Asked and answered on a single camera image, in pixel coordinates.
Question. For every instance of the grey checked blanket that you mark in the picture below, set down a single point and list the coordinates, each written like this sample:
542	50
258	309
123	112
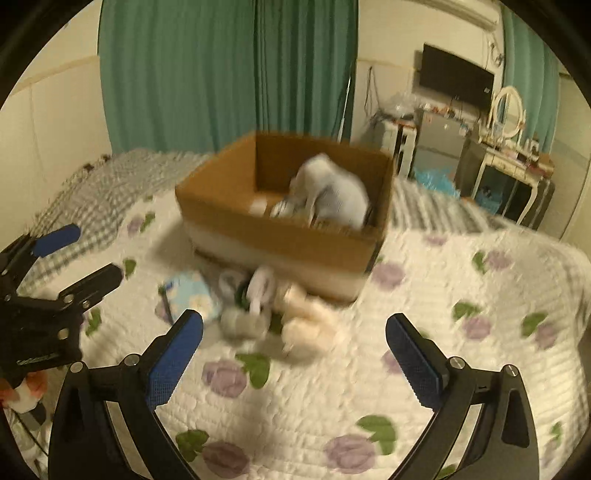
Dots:
101	194

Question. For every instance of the orange white soft toy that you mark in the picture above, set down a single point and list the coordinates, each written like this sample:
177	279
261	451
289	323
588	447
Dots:
25	390

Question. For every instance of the black wall television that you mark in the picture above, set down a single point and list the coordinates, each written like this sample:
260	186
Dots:
455	76

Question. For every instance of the small grey white soft item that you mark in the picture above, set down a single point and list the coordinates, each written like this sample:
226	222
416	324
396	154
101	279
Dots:
284	207

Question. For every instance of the clear plastic bag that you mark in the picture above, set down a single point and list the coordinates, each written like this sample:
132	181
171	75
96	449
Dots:
401	104

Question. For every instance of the grey cabinet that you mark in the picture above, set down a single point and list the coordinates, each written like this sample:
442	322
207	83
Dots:
438	138

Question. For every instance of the blue plastic bag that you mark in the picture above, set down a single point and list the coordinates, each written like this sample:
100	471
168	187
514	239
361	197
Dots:
436	181

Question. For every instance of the white air conditioner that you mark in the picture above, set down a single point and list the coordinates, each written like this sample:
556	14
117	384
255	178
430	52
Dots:
475	11

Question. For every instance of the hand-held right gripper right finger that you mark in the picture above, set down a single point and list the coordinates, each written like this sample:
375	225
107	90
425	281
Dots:
415	364

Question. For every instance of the brown cardboard box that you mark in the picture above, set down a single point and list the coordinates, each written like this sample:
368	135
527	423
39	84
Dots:
277	240

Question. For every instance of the white vanity table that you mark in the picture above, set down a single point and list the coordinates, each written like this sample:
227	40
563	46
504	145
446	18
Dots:
503	161

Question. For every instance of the white plush toy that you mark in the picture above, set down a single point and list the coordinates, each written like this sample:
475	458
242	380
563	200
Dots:
334	189

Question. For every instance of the light blue floral cloth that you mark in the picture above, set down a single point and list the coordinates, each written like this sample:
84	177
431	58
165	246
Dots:
194	290

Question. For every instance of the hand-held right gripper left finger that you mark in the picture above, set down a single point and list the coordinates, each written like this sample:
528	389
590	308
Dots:
173	364

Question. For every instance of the white storage shelf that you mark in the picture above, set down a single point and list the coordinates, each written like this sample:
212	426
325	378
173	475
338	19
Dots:
397	143

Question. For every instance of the wide green curtain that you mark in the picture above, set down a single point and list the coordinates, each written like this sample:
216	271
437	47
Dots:
184	74

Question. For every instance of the beige plush toy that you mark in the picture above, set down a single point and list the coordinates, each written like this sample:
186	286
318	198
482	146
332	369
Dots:
307	321

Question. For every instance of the oval white framed mirror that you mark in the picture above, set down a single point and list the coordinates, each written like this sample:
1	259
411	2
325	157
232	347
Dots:
508	110

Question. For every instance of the white floral quilt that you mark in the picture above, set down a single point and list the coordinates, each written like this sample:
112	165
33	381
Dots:
323	392

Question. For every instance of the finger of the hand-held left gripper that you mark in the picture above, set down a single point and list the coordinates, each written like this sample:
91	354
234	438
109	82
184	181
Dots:
55	240
94	282

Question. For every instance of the white grey socks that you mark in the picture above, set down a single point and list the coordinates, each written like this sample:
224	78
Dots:
240	323

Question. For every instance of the narrow green curtain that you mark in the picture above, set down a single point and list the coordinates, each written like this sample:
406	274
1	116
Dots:
531	78

